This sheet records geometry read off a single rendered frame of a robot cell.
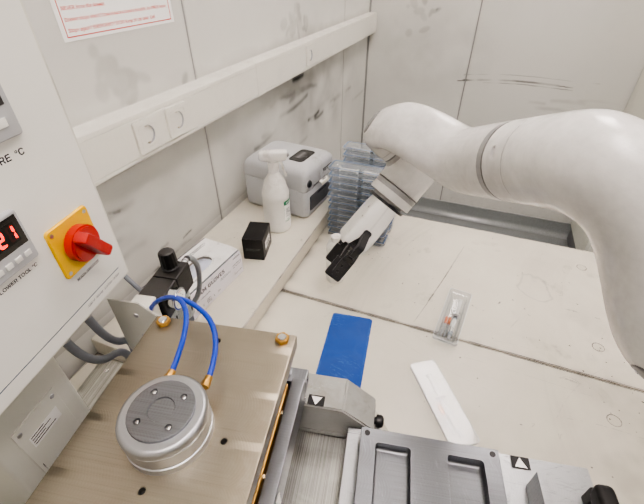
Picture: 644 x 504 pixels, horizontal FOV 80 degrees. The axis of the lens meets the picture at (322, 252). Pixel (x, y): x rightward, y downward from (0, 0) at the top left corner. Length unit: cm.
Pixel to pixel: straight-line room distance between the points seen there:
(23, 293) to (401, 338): 75
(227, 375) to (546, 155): 37
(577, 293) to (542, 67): 159
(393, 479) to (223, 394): 23
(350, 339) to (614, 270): 64
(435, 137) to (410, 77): 206
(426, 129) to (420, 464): 43
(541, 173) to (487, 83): 221
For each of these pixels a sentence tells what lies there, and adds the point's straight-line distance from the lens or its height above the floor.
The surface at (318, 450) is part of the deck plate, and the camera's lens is 59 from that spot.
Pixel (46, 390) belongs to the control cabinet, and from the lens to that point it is 53.
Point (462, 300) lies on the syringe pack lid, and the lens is 105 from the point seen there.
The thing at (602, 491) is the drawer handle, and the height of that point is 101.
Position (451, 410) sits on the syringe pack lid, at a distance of 84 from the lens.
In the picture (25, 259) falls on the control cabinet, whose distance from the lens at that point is 42.
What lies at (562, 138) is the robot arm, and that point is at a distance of 39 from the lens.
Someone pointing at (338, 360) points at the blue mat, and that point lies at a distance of 90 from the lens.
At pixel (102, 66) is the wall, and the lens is 95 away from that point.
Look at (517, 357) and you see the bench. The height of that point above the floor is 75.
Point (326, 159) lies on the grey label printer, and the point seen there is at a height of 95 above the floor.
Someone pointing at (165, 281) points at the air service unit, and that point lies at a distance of 61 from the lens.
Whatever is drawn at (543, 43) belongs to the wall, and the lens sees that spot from 256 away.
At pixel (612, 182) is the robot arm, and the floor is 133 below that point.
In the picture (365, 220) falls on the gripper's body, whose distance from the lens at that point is 67.
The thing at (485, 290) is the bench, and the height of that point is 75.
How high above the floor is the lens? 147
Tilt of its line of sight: 37 degrees down
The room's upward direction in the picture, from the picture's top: straight up
